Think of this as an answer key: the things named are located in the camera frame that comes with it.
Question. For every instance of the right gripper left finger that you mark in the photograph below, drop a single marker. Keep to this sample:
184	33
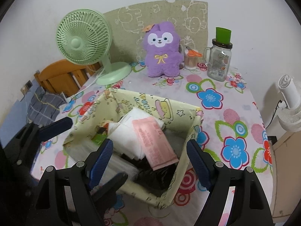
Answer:
66	197

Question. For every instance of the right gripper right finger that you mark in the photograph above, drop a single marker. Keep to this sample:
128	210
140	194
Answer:
249	206

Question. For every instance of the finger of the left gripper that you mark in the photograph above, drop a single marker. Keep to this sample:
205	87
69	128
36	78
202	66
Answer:
54	129

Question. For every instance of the clear plastic bag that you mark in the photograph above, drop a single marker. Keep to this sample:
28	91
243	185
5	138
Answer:
116	164

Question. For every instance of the green bear tissue pack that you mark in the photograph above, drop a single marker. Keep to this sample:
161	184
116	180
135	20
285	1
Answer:
101	134

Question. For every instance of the white cloth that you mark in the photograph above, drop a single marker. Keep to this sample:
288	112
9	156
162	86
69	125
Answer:
123	136

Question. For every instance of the black plastic bag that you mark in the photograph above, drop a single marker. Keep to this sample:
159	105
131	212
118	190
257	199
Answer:
154	180

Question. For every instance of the pink packet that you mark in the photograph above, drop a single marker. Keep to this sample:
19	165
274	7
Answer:
155	145

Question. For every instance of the yellow cartoon fabric box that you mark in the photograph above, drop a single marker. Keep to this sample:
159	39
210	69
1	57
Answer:
181	118

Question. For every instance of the grey plaid pillow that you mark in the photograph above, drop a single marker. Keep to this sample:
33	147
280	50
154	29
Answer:
44	107

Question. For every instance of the wooden bed headboard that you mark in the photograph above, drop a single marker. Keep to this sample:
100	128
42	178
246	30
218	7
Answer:
65	77

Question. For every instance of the floral tablecloth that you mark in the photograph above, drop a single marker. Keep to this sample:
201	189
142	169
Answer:
232	132

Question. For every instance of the white floor fan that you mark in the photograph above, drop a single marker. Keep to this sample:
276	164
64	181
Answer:
289	111

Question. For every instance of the green desk fan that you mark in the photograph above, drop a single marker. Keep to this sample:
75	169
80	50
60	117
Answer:
84	37

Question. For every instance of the purple plush bunny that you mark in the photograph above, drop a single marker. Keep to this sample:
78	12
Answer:
161	43

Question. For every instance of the glass jar green lid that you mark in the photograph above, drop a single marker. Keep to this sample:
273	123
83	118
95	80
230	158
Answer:
218	57

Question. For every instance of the toothpick cup with scissors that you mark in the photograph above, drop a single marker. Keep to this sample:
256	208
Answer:
191	58

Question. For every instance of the wall socket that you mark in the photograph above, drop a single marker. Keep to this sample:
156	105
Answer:
28	85

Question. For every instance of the green cartoon wall sheet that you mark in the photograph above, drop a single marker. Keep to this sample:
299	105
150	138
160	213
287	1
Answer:
189	17

